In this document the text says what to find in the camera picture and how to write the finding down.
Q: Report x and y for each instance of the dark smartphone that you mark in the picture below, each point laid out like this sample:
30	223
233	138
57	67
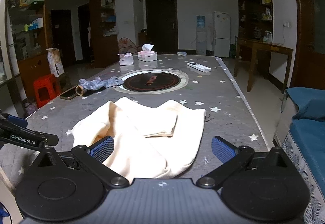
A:
68	94

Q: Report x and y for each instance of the white water dispenser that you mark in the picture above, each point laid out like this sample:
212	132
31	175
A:
201	41

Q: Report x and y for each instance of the wooden desk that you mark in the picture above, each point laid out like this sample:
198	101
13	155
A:
266	47

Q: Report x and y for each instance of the blue knitted glove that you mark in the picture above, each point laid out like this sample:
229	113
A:
101	83

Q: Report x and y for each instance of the grey star-patterned tablecloth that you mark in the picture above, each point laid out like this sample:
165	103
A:
215	92

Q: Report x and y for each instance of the dark hallway door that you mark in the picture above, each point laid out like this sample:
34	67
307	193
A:
61	36

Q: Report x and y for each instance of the brown glazed wooden door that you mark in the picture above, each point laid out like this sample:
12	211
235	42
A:
304	36

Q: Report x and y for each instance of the blue white box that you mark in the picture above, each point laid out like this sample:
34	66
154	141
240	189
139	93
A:
35	24

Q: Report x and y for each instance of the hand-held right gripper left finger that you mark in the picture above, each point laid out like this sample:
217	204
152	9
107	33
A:
102	150

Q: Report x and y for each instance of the pink white tissue box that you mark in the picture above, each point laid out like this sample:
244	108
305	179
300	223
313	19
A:
147	56

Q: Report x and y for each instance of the dark wooden door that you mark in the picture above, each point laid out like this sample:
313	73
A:
161	23

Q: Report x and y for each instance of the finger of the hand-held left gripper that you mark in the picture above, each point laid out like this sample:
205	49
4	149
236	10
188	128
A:
17	121
49	140

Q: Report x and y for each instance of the pink tissue pack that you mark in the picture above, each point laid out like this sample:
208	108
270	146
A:
126	59

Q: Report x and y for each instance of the glass jar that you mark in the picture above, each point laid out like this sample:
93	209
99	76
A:
267	36

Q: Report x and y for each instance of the round black induction hob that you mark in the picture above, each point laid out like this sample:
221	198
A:
152	81

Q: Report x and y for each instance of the white refrigerator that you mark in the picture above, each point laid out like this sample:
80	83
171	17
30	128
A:
221	33

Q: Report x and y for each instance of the red plastic stool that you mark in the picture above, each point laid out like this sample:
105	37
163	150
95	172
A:
44	82

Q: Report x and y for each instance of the white wall socket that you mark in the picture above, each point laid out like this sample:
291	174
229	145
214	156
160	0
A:
286	24

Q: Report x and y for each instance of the blue sofa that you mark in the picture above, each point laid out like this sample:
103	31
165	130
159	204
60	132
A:
309	142

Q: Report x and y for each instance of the blue cushion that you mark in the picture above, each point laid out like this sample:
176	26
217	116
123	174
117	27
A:
307	102

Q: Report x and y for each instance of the dark wooden shelf cabinet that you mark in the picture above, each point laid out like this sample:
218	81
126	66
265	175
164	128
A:
254	11

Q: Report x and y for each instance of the pink patterned cushion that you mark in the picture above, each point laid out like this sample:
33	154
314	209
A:
127	45

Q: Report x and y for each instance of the small white packet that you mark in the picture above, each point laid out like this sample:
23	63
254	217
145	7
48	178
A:
182	53

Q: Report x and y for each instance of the cream shirt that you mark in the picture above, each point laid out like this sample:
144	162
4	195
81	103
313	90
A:
142	153

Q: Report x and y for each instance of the wooden arched shelf unit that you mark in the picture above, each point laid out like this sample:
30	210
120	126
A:
28	64

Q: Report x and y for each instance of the white paper sack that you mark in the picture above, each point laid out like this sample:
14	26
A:
54	61

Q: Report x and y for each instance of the white remote control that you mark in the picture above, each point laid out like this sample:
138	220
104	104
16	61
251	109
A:
199	66

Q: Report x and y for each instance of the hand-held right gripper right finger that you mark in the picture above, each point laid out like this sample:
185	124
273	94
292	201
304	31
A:
223	150

